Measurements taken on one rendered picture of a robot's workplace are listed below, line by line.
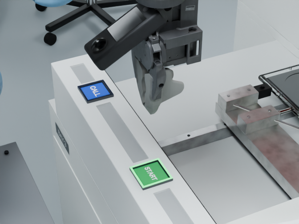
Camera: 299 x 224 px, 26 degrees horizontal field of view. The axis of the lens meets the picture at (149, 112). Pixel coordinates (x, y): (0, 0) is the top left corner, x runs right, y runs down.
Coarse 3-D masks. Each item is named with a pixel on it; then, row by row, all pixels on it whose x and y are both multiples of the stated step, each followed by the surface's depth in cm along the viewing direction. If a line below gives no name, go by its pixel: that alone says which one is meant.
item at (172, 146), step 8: (280, 104) 143; (208, 128) 136; (216, 128) 136; (224, 128) 137; (176, 136) 134; (184, 136) 134; (192, 136) 134; (200, 136) 135; (208, 136) 136; (216, 136) 137; (224, 136) 138; (160, 144) 132; (168, 144) 132; (176, 144) 133; (184, 144) 134; (192, 144) 135; (200, 144) 136; (168, 152) 134; (176, 152) 135
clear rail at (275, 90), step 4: (260, 76) 143; (264, 76) 142; (260, 80) 142; (264, 80) 141; (268, 80) 141; (272, 84) 140; (272, 88) 139; (276, 88) 139; (272, 92) 139; (276, 92) 138; (280, 92) 138; (276, 96) 138; (280, 96) 137; (284, 96) 137; (280, 100) 137; (284, 100) 136; (288, 100) 135; (288, 104) 135; (292, 104) 134; (292, 108) 134; (296, 108) 133; (296, 112) 133
